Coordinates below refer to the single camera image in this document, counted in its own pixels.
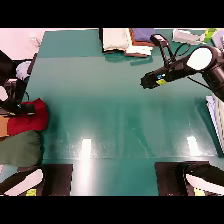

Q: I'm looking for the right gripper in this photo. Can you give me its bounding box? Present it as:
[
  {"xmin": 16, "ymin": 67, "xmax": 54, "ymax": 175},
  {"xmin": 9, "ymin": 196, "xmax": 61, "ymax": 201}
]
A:
[{"xmin": 140, "ymin": 67, "xmax": 168, "ymax": 90}]

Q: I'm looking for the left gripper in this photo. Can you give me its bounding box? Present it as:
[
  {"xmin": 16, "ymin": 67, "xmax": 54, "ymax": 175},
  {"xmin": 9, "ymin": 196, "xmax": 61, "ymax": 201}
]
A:
[{"xmin": 1, "ymin": 99, "xmax": 36, "ymax": 116}]

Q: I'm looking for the red garment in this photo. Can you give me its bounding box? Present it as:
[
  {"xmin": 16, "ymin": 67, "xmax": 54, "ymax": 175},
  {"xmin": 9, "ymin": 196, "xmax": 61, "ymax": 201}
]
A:
[{"xmin": 6, "ymin": 97, "xmax": 50, "ymax": 136}]

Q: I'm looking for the orange garment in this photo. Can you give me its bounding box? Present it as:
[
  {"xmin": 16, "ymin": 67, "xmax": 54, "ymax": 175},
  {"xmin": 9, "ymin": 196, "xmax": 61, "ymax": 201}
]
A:
[{"xmin": 0, "ymin": 115, "xmax": 10, "ymax": 138}]

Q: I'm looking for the white garment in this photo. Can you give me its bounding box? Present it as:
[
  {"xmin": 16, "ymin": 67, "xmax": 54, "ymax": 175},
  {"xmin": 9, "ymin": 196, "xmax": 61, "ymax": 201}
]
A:
[{"xmin": 124, "ymin": 44, "xmax": 154, "ymax": 58}]

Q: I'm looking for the dark green garment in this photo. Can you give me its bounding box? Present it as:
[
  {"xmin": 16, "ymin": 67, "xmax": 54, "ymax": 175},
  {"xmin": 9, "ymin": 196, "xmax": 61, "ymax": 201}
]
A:
[{"xmin": 0, "ymin": 129, "xmax": 45, "ymax": 167}]

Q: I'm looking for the blue garment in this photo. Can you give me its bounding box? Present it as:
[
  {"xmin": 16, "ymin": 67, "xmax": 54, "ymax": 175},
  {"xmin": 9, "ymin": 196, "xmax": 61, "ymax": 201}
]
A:
[{"xmin": 133, "ymin": 28, "xmax": 157, "ymax": 43}]

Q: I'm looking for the brown garment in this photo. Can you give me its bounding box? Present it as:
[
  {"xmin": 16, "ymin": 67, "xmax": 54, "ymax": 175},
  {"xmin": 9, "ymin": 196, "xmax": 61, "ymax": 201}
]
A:
[{"xmin": 129, "ymin": 28, "xmax": 157, "ymax": 48}]

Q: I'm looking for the cream garment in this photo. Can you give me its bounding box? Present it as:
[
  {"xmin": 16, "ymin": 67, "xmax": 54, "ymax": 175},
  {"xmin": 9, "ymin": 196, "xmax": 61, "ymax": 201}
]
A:
[{"xmin": 101, "ymin": 28, "xmax": 133, "ymax": 53}]

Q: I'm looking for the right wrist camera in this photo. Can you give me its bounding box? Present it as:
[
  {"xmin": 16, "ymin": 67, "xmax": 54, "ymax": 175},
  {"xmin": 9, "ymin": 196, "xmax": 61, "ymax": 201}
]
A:
[{"xmin": 149, "ymin": 33, "xmax": 178, "ymax": 66}]

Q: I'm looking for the black cable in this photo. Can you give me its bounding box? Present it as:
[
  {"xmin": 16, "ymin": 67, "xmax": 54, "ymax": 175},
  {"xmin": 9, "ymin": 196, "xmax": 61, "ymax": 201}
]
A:
[{"xmin": 173, "ymin": 42, "xmax": 192, "ymax": 58}]

